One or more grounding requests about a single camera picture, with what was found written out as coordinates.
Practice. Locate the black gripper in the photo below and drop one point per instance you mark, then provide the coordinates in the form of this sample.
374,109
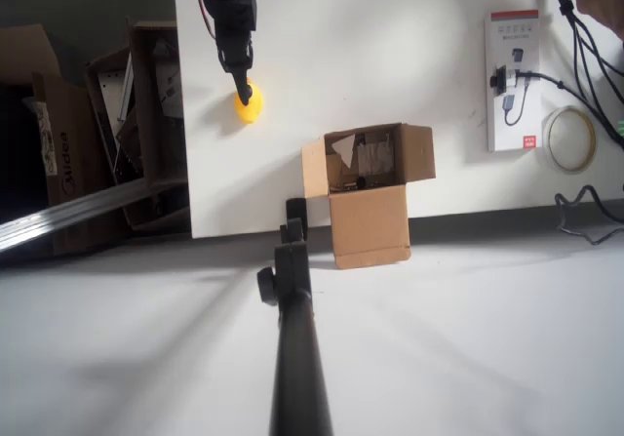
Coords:
236,52

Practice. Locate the yellow ball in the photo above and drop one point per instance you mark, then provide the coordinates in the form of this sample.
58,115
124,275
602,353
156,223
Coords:
253,111

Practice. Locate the cardboard box with metal parts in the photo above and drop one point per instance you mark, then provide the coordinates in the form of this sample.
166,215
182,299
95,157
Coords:
146,65

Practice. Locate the open cardboard box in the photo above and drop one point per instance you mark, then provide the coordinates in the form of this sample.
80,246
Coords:
370,226

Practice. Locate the Midea cardboard box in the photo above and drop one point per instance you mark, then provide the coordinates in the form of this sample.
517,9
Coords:
68,163

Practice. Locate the flat white product box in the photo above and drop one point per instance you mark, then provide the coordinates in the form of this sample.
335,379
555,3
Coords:
529,41

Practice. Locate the white paper piece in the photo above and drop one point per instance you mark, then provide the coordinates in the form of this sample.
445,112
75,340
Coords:
347,150

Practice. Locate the perforated metal plate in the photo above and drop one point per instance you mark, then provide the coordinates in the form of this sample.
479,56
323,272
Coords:
109,90

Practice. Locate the grey foil packet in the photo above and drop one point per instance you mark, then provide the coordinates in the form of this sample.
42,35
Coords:
375,158

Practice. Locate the small black webcam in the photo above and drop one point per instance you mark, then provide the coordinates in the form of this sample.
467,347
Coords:
499,81

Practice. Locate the clear tape roll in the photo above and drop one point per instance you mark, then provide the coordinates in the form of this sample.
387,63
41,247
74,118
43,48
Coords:
569,170

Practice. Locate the green connector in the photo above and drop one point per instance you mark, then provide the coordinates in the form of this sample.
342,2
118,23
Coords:
620,129

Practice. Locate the aluminium profile rail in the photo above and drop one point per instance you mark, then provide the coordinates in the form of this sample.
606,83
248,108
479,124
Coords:
73,211

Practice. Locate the black camera stand pole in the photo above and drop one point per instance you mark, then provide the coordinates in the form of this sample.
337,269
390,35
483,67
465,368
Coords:
297,358

